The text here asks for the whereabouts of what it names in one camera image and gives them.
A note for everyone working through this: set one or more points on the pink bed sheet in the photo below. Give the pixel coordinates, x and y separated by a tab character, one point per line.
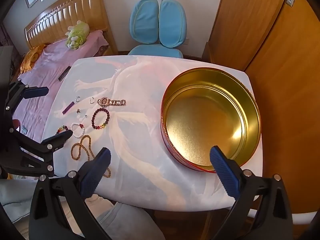
50	62

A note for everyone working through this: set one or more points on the rose gold wristwatch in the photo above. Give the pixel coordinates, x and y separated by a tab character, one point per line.
103	101

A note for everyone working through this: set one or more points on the wooden wardrobe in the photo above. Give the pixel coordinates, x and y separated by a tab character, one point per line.
275	67

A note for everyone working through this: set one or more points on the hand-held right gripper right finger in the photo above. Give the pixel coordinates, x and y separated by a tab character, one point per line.
225	173

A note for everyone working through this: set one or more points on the round gold and red tin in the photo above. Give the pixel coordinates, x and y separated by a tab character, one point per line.
200	120

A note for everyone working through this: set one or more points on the printed tablecloth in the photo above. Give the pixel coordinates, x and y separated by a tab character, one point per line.
140	130

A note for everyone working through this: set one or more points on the small dark labelled box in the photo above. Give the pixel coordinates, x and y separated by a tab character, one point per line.
23	129

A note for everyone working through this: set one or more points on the yellow pillow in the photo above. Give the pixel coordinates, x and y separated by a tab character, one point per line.
31	57

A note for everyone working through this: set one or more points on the flat black object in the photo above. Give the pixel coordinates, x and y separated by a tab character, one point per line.
64	73

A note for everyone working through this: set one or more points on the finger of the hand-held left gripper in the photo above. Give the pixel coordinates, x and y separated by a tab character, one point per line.
60	137
37	91

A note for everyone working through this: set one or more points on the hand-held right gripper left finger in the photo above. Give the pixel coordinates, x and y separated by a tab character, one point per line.
96	171

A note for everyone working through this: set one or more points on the light blue chair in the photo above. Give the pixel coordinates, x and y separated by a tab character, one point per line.
150	22

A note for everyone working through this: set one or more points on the purple hair clip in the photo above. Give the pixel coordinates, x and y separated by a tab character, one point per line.
68	107

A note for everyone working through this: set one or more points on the person's light grey clothing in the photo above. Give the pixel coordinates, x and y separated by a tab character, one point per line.
120	220

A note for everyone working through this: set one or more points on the dark patterned curtain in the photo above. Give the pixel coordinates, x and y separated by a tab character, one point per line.
3	36

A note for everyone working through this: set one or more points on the green plush toy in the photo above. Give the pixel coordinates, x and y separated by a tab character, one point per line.
76	35

